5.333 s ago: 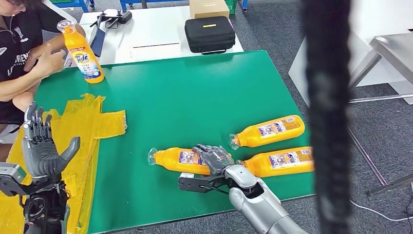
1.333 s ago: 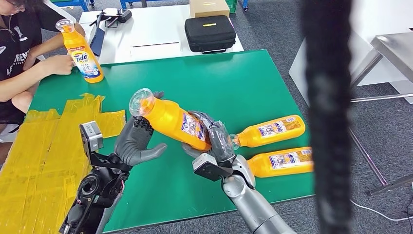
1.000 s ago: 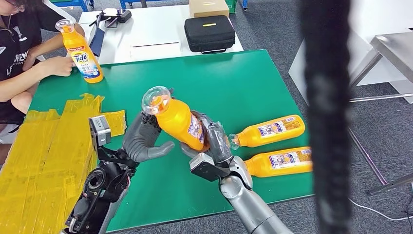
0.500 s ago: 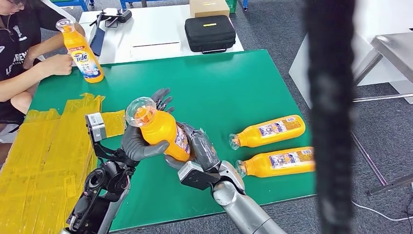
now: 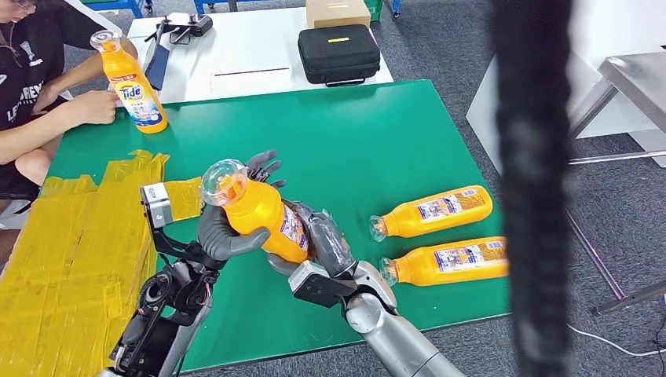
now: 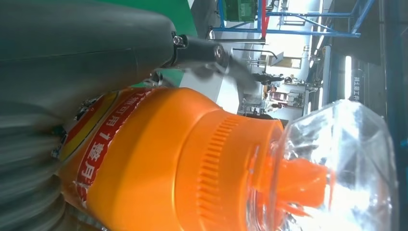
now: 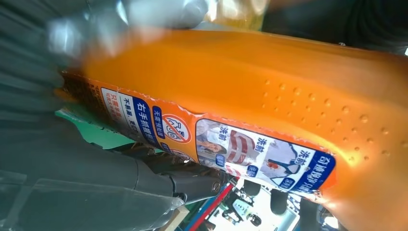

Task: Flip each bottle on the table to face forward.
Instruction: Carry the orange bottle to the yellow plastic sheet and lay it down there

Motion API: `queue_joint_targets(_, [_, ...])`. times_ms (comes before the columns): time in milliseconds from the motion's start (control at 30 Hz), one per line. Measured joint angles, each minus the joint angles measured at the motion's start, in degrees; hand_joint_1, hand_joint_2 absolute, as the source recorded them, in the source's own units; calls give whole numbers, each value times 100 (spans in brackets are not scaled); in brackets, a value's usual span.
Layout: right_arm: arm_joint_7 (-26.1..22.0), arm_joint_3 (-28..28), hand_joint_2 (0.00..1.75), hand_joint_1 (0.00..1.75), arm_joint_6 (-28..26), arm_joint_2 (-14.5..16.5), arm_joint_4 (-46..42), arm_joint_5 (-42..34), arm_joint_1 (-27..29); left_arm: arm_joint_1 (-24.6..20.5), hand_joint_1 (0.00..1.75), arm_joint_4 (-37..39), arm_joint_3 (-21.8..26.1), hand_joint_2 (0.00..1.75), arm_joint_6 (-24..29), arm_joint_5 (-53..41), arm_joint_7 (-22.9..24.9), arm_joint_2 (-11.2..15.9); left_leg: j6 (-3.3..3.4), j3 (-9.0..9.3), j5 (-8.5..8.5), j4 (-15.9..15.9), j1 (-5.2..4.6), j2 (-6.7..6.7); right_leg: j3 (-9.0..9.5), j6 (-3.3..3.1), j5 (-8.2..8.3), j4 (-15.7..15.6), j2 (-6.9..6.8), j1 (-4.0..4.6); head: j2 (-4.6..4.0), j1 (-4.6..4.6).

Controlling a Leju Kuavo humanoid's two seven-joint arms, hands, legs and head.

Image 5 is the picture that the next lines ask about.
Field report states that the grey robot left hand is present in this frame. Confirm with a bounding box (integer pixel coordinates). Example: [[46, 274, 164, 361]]
[[196, 149, 286, 262]]

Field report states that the person's right hand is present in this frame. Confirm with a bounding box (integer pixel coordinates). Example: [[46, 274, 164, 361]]
[[68, 90, 119, 126]]

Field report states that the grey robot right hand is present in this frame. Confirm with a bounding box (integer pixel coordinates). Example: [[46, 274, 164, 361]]
[[265, 199, 360, 280]]

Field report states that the person's left hand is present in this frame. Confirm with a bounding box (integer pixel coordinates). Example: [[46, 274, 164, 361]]
[[33, 82, 62, 113]]

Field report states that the orange detergent bottle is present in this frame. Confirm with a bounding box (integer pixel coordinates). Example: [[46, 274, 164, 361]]
[[368, 185, 494, 243], [379, 236, 510, 287], [89, 29, 169, 135], [199, 158, 316, 265]]

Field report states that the person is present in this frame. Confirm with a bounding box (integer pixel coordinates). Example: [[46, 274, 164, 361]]
[[0, 0, 139, 262]]

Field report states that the dark blue flat board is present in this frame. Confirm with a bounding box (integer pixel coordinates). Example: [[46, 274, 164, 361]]
[[143, 44, 171, 93]]

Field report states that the black handheld device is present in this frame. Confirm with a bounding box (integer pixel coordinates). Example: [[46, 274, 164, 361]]
[[144, 13, 214, 46]]

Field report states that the yellow taped plastic sheet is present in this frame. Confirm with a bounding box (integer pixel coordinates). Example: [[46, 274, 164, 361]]
[[0, 149, 204, 377]]

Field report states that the black zip case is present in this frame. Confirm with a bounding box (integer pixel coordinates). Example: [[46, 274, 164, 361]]
[[297, 24, 382, 88]]

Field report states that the cardboard box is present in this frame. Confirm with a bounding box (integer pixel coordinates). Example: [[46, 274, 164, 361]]
[[305, 0, 372, 30]]

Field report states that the green plastic crate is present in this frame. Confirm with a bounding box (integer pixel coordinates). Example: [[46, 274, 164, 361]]
[[363, 0, 385, 23]]

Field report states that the white panel board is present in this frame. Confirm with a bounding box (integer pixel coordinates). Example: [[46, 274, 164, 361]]
[[464, 0, 666, 173]]

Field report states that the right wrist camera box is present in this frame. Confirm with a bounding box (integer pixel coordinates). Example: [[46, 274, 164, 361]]
[[287, 260, 360, 309]]

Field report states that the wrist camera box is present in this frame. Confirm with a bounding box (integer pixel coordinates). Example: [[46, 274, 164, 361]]
[[287, 260, 360, 309], [139, 181, 225, 272]]

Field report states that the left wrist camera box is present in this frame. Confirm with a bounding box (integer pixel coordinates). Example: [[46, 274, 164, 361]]
[[139, 181, 225, 272]]

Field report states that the black blurred hanging cable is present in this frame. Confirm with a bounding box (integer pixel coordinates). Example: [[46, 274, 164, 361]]
[[491, 0, 573, 377]]

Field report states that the white floor cable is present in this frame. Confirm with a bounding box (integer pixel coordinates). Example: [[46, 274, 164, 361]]
[[567, 322, 666, 360]]

